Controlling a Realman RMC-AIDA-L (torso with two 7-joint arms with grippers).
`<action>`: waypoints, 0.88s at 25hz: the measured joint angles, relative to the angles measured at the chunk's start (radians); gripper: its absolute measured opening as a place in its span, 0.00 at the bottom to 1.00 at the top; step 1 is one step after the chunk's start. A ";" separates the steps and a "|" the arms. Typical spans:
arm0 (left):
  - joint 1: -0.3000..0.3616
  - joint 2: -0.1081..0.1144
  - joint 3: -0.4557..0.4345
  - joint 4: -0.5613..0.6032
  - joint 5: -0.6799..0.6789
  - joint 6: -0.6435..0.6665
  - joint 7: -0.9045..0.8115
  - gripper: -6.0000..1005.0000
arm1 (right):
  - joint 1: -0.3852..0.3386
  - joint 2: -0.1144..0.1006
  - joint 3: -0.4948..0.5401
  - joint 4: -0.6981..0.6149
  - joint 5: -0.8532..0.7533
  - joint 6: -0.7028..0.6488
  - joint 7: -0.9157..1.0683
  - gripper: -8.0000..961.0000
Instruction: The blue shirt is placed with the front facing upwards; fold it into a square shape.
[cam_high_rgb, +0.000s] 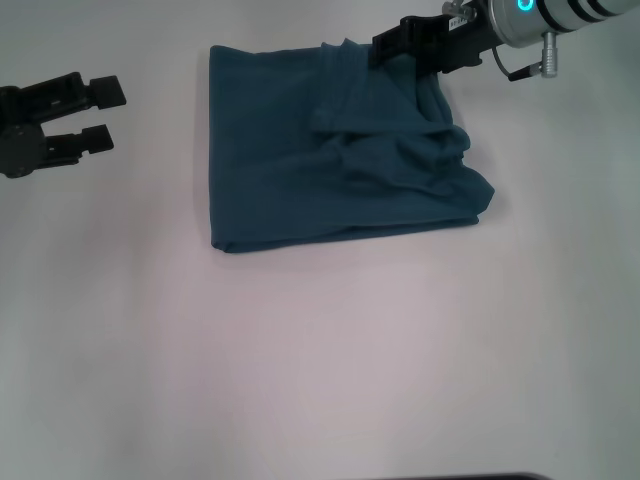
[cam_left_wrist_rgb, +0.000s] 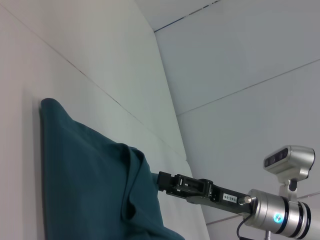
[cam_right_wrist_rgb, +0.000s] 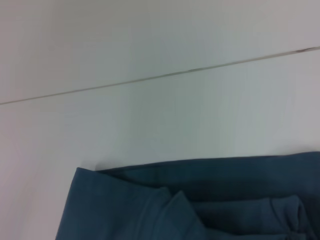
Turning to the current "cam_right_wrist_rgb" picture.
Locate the teal t-shirt with pink lettering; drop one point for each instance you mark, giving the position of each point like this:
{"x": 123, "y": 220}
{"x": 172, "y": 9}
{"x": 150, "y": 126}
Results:
{"x": 200, "y": 200}

